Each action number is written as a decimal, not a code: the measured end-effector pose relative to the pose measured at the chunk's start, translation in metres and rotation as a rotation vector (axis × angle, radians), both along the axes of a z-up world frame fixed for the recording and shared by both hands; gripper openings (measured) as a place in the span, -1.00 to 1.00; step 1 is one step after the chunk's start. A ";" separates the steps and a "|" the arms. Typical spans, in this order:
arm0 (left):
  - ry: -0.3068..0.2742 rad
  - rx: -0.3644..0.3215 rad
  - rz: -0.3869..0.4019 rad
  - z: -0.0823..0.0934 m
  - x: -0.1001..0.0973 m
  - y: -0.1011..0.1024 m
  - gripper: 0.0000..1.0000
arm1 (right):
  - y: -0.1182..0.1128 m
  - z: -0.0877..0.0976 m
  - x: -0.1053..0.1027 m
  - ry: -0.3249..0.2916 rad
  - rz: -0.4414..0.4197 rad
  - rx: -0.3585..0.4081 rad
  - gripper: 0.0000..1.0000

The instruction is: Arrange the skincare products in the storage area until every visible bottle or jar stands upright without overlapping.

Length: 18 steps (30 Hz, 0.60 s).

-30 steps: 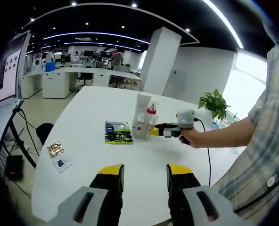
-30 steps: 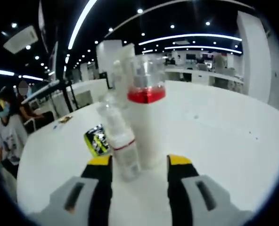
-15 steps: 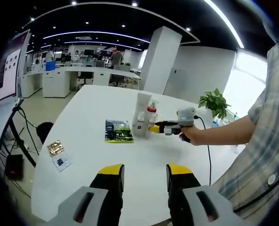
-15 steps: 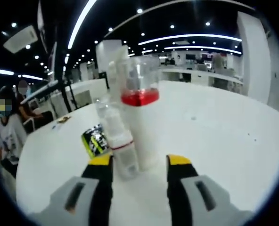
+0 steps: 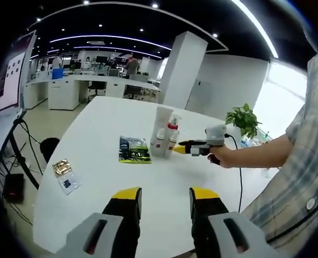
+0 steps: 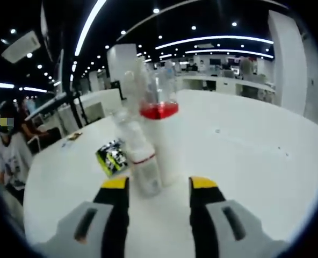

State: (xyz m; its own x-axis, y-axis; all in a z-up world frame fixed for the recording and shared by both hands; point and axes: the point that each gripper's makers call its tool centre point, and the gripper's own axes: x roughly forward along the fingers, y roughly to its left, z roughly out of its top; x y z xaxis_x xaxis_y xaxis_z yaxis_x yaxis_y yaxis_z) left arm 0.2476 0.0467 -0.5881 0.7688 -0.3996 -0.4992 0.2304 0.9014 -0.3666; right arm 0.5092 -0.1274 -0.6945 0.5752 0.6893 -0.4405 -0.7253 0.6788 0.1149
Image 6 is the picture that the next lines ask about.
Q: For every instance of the gold foil skincare sachet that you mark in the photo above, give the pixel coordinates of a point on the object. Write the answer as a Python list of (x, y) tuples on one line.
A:
[(75, 136)]

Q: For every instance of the small clear-cap skincare bottle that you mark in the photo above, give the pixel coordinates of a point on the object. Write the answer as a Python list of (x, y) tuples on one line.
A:
[(145, 174)]

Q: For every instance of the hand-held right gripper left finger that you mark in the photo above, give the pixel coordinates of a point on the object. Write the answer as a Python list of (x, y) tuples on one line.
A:
[(113, 228)]

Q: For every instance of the white low desk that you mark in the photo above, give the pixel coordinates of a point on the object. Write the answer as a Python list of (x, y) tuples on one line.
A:
[(100, 104)]

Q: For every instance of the long ceiling light strip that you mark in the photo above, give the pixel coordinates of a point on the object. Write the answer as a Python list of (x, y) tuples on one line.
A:
[(87, 29)]

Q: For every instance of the ceiling air conditioner unit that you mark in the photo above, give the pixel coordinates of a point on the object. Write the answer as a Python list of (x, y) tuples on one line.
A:
[(20, 47)]

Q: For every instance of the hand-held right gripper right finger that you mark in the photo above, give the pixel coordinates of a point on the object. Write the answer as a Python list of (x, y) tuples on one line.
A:
[(204, 228)]

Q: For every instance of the black office chair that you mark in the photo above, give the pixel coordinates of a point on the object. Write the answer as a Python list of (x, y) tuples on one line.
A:
[(209, 85)]

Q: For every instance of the green skincare sachet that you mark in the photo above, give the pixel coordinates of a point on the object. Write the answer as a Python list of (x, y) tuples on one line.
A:
[(112, 158)]

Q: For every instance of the long white office desk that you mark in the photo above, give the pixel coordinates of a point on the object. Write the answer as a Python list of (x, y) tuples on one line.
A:
[(223, 84)]

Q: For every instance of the black stand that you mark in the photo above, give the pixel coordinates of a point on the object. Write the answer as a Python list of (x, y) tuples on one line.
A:
[(77, 113)]

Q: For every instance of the white red-collar skincare bottle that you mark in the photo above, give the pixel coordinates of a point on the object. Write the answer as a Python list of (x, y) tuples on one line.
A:
[(164, 150)]

